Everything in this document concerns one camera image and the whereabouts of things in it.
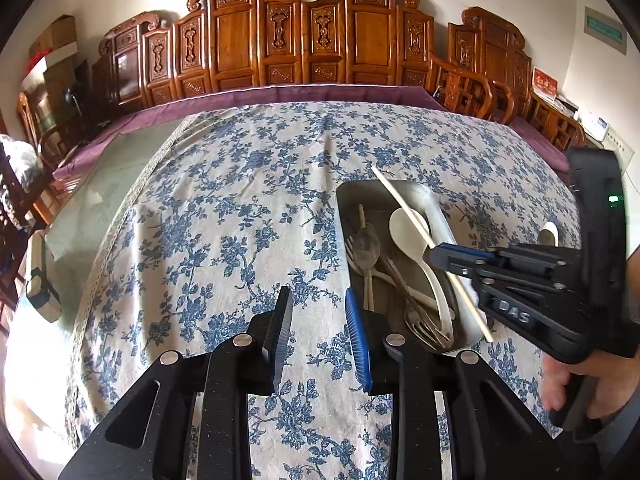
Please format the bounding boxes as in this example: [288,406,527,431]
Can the metal fork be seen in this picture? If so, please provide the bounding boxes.
[382,257,450,352]

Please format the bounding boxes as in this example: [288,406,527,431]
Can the wooden chopstick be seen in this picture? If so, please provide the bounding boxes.
[371,166,495,344]
[358,203,377,312]

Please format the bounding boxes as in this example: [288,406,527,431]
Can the person's right hand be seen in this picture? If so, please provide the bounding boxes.
[542,355,640,418]

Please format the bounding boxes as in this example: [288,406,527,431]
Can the white box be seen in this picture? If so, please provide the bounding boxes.
[579,109,611,141]

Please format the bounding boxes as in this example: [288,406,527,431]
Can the white wall chart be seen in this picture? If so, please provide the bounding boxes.
[602,127,625,160]

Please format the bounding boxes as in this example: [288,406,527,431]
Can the purple cloth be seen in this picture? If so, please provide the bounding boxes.
[52,84,571,186]

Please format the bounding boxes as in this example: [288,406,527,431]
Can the carved wooden bench backs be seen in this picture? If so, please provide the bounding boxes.
[97,0,533,111]

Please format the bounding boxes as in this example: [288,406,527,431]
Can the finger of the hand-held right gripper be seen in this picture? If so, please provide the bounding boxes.
[424,242,561,293]
[480,242,566,266]

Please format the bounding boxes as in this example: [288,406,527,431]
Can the metal spoon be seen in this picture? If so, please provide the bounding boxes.
[352,224,401,291]

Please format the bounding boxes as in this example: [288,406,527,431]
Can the wooden side chair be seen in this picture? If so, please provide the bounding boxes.
[16,91,67,173]

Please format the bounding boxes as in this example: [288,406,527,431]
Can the green wall sign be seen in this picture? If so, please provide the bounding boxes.
[584,6,628,56]

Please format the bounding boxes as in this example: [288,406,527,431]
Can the person's right forearm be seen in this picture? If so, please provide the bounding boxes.
[626,242,640,326]

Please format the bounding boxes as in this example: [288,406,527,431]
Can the red desk calendar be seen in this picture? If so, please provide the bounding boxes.
[532,66,557,101]

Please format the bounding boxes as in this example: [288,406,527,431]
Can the blue floral tablecloth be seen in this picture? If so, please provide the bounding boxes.
[67,101,596,480]

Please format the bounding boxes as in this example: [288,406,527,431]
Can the cardboard boxes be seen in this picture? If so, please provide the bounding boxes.
[22,15,80,111]

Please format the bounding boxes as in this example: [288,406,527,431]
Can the metal tray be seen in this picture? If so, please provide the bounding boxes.
[336,179,495,357]

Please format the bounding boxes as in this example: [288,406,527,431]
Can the white plastic fork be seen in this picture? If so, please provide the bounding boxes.
[344,237,436,306]

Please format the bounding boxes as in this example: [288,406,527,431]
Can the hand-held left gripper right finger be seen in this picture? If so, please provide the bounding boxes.
[345,287,576,480]

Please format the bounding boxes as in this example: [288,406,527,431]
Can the large white ladle spoon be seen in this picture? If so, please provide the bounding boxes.
[388,207,455,347]

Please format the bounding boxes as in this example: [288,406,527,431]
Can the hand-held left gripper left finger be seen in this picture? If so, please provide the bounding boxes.
[57,286,295,480]

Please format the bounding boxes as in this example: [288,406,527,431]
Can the wooden bench armrest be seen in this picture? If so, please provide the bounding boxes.
[525,92,587,152]

